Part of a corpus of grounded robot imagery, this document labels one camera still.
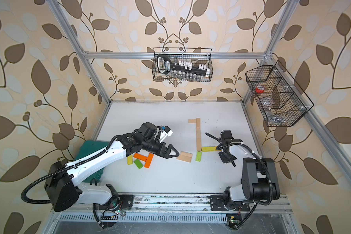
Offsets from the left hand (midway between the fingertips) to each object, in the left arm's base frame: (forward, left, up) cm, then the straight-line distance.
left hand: (172, 151), depth 72 cm
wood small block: (+34, -13, -19) cm, 41 cm away
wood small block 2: (+7, -8, -19) cm, 22 cm away
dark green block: (+1, +21, -20) cm, 29 cm away
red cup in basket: (+31, -48, +15) cm, 59 cm away
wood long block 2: (+23, -17, -20) cm, 35 cm away
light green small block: (+7, -15, -20) cm, 26 cm away
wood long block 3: (+4, -6, -18) cm, 20 cm away
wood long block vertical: (+16, -16, -20) cm, 30 cm away
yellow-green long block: (+12, -23, -19) cm, 32 cm away
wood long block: (+30, -17, -19) cm, 39 cm away
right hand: (+5, -35, -18) cm, 40 cm away
